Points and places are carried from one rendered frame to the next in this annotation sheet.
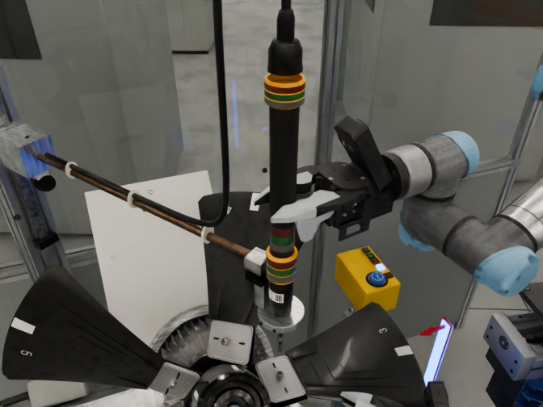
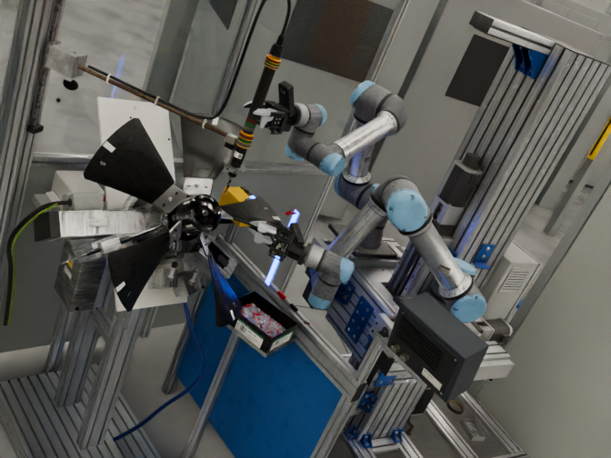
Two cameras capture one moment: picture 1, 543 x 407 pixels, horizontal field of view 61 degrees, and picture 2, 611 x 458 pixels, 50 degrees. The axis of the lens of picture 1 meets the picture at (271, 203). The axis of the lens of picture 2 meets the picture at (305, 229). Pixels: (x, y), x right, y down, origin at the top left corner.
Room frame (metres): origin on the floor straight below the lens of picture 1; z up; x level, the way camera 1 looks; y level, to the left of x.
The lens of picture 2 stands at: (-1.31, 0.66, 2.11)
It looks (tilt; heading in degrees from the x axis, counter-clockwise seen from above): 24 degrees down; 331
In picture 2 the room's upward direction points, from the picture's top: 23 degrees clockwise
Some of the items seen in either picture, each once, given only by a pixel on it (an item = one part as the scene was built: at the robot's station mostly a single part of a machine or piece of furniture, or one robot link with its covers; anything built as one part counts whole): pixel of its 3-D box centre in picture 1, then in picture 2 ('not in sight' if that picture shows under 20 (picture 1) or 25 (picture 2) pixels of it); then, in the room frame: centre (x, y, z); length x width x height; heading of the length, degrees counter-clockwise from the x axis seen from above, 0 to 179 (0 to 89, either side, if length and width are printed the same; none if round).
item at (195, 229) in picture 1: (132, 199); (155, 102); (0.64, 0.24, 1.44); 0.54 x 0.01 x 0.01; 55
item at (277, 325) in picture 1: (275, 288); (235, 154); (0.48, -0.01, 1.40); 0.09 x 0.07 x 0.10; 55
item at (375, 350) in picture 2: not in sight; (371, 357); (0.10, -0.54, 0.96); 0.03 x 0.03 x 0.20; 21
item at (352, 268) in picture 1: (365, 282); (241, 207); (0.87, -0.25, 1.02); 0.16 x 0.10 x 0.11; 21
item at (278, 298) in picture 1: (282, 203); (255, 109); (0.47, -0.01, 1.55); 0.04 x 0.04 x 0.46
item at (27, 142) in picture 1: (24, 149); (65, 59); (0.83, 0.50, 1.44); 0.10 x 0.07 x 0.08; 56
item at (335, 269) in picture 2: not in sight; (335, 267); (0.27, -0.37, 1.18); 0.11 x 0.08 x 0.09; 57
